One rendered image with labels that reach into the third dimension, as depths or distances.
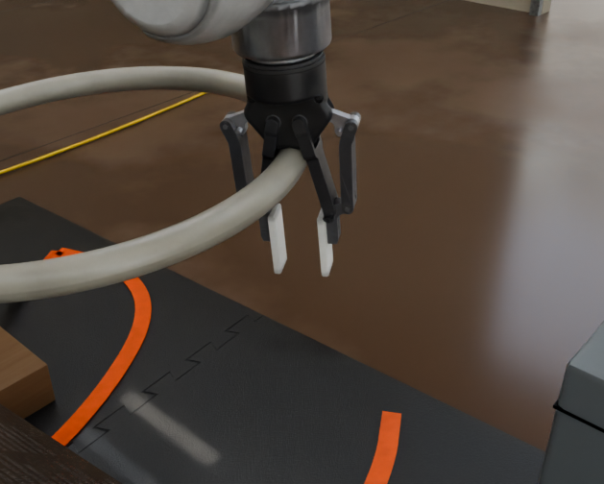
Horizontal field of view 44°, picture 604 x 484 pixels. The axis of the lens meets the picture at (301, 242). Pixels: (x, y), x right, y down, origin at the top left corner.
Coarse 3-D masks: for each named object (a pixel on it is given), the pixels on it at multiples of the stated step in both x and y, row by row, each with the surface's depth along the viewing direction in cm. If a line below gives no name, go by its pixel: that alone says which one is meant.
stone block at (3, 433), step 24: (0, 408) 90; (0, 432) 81; (24, 432) 85; (0, 456) 74; (24, 456) 77; (48, 456) 80; (72, 456) 84; (0, 480) 68; (24, 480) 70; (48, 480) 73; (72, 480) 76; (96, 480) 80
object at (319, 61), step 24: (264, 72) 65; (288, 72) 64; (312, 72) 65; (264, 96) 66; (288, 96) 66; (312, 96) 66; (264, 120) 70; (288, 120) 70; (312, 120) 69; (288, 144) 71
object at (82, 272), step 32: (0, 96) 92; (32, 96) 94; (64, 96) 96; (288, 160) 69; (256, 192) 65; (288, 192) 69; (192, 224) 61; (224, 224) 62; (64, 256) 58; (96, 256) 58; (128, 256) 58; (160, 256) 59; (0, 288) 57; (32, 288) 57; (64, 288) 57
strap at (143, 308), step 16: (48, 256) 234; (144, 288) 220; (144, 304) 213; (144, 320) 207; (128, 336) 201; (144, 336) 201; (128, 352) 195; (112, 368) 190; (112, 384) 185; (96, 400) 180; (80, 416) 176; (384, 416) 176; (400, 416) 176; (64, 432) 171; (384, 432) 171; (384, 448) 167; (384, 464) 163; (368, 480) 160; (384, 480) 160
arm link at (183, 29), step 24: (120, 0) 43; (144, 0) 42; (168, 0) 42; (192, 0) 41; (216, 0) 42; (240, 0) 43; (264, 0) 47; (144, 24) 43; (168, 24) 43; (192, 24) 43; (216, 24) 44; (240, 24) 46
